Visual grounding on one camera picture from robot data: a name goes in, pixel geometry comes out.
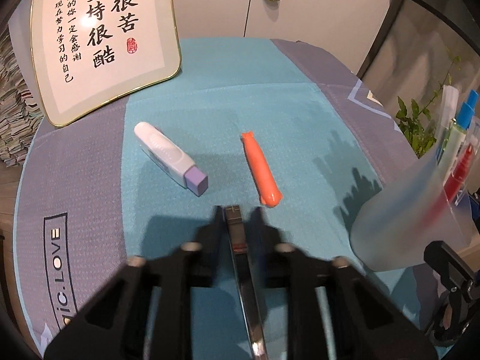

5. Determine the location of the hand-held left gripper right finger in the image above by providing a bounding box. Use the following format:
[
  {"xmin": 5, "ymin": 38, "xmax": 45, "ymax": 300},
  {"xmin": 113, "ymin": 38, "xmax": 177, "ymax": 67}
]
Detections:
[{"xmin": 249, "ymin": 206, "xmax": 437, "ymax": 360}]

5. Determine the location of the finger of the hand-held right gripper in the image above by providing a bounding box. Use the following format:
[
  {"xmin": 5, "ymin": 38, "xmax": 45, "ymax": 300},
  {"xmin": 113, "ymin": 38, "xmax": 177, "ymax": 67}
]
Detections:
[
  {"xmin": 467, "ymin": 191, "xmax": 480, "ymax": 233},
  {"xmin": 424, "ymin": 242, "xmax": 480, "ymax": 346}
]

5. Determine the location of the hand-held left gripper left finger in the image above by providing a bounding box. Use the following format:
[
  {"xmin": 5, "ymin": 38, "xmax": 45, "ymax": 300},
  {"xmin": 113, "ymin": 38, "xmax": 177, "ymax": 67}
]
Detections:
[{"xmin": 43, "ymin": 204, "xmax": 241, "ymax": 360}]

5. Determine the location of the red gel pen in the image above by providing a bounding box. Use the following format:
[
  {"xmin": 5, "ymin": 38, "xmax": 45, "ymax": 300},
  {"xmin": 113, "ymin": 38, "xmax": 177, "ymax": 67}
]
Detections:
[{"xmin": 442, "ymin": 146, "xmax": 475, "ymax": 205}]

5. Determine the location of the silver metal utility knife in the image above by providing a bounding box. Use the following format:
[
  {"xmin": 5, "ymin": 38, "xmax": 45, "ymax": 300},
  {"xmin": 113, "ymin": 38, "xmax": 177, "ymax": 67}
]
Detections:
[{"xmin": 224, "ymin": 205, "xmax": 269, "ymax": 360}]

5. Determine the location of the orange sausage snack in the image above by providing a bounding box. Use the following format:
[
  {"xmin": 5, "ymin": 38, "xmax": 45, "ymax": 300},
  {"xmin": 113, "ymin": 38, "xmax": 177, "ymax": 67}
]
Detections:
[{"xmin": 241, "ymin": 131, "xmax": 283, "ymax": 208}]

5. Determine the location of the translucent plastic cup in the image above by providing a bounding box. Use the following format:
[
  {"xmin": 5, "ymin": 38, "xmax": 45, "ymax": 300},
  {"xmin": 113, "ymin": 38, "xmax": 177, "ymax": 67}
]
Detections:
[{"xmin": 350, "ymin": 154, "xmax": 480, "ymax": 272}]

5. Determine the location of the clear plastic pen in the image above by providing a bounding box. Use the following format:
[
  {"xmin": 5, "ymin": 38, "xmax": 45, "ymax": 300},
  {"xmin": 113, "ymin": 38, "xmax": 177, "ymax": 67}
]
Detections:
[{"xmin": 435, "ymin": 85, "xmax": 461, "ymax": 166}]

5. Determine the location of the blue and yellow-green pen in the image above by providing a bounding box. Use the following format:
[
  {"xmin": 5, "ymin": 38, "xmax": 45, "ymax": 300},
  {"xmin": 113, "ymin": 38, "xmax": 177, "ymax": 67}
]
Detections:
[{"xmin": 446, "ymin": 90, "xmax": 480, "ymax": 158}]

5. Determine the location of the green potted plant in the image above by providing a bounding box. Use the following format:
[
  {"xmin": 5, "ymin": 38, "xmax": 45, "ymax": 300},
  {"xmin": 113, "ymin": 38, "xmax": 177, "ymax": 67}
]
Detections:
[{"xmin": 394, "ymin": 56, "xmax": 463, "ymax": 158}]

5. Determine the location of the teal and grey tablecloth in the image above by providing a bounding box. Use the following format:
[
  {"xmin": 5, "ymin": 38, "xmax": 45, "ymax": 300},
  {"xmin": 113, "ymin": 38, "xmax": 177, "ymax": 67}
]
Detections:
[{"xmin": 11, "ymin": 37, "xmax": 436, "ymax": 360}]

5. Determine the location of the white calligraphy sign board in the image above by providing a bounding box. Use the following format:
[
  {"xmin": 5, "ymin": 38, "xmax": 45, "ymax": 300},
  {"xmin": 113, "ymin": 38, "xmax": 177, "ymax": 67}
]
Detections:
[{"xmin": 30, "ymin": 0, "xmax": 183, "ymax": 128}]

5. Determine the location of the white cabinet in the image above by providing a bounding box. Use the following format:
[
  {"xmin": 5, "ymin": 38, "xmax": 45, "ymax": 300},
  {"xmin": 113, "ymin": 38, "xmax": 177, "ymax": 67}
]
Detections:
[{"xmin": 167, "ymin": 0, "xmax": 406, "ymax": 79}]

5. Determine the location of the tall stack of papers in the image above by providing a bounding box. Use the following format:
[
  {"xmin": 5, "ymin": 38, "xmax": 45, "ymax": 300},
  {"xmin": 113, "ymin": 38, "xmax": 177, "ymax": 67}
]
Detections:
[{"xmin": 0, "ymin": 26, "xmax": 43, "ymax": 166}]

